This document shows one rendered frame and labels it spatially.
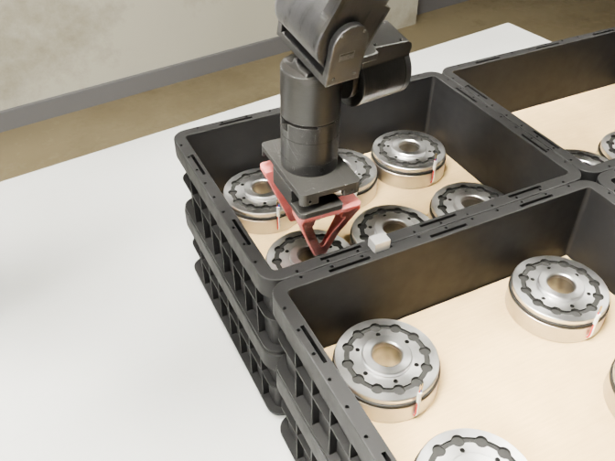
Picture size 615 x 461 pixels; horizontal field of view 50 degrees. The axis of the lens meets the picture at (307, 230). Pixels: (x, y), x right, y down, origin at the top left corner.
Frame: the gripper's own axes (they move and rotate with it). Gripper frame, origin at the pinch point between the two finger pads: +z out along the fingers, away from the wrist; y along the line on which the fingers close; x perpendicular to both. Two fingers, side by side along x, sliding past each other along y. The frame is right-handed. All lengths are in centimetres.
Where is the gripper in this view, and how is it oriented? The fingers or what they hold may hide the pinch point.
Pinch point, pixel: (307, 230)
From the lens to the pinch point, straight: 71.5
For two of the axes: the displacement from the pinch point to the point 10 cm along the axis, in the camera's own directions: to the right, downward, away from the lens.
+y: -4.2, -5.9, 6.9
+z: -0.2, 7.6, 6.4
